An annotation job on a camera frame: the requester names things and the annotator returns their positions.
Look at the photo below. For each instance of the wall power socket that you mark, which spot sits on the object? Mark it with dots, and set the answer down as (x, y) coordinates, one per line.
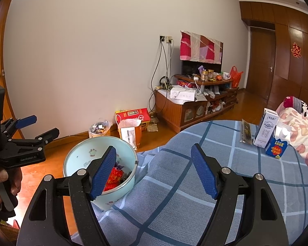
(166, 39)

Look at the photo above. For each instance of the clear packet of dark snack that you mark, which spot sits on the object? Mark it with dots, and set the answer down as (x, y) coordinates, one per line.
(247, 132)

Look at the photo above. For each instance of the pink heart print quilt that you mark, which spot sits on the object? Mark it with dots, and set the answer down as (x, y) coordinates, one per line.
(302, 133)

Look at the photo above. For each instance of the glass jar with gold lid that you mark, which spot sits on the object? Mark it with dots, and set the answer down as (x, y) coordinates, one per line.
(211, 74)
(204, 76)

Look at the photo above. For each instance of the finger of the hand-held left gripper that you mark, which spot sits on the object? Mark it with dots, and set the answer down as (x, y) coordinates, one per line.
(27, 121)
(47, 134)

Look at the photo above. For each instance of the red printed wrapper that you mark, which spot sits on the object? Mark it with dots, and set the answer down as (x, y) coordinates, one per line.
(114, 178)

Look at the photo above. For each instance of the orange plastic bag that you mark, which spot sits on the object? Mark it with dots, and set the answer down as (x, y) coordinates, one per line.
(236, 78)

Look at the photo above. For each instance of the small bin with trash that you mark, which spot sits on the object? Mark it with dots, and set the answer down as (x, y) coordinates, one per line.
(100, 129)

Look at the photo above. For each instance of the white printed mug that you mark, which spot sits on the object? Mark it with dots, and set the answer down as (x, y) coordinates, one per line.
(225, 76)

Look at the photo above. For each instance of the red paper decoration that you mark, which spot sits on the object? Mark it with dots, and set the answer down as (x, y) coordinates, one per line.
(297, 50)

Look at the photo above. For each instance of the wooden tv cabinet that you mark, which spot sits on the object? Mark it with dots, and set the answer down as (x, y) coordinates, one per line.
(172, 110)

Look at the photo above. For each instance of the blue gable-top carton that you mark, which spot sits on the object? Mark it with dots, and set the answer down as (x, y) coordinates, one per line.
(278, 147)

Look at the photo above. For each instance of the wooden door with brass knob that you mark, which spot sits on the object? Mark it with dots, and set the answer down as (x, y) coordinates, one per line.
(0, 56)

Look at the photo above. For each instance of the striped cow print bedding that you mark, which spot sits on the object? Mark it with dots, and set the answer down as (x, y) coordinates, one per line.
(300, 106)

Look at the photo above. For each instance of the tall white milk carton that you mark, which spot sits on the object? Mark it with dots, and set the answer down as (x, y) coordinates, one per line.
(265, 130)

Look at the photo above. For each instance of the wooden wardrobe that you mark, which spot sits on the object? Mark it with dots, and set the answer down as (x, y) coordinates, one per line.
(297, 76)

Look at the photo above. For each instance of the flat white box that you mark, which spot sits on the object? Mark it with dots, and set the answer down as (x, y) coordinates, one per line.
(182, 94)

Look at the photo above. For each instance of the person's left hand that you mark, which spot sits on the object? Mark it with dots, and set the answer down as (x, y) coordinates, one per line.
(15, 182)

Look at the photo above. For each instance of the white paper bag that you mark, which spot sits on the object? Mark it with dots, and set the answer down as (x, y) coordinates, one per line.
(128, 135)

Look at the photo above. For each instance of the red gift box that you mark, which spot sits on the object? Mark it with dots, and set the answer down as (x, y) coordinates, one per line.
(133, 115)

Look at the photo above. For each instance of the dark wooden door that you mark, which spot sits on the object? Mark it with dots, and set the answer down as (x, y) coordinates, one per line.
(261, 64)

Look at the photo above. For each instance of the black television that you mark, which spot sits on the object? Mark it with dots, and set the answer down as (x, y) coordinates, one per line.
(192, 68)

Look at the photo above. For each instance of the light blue enamel bucket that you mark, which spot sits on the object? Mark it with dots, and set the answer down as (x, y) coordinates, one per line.
(79, 156)

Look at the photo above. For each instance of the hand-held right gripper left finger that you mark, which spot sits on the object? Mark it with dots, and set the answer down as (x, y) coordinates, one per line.
(104, 171)

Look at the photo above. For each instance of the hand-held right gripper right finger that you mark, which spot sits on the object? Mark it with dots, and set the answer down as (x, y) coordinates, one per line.
(204, 171)

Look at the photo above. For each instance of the red and white cloth cover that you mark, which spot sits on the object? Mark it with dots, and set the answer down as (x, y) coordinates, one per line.
(200, 47)

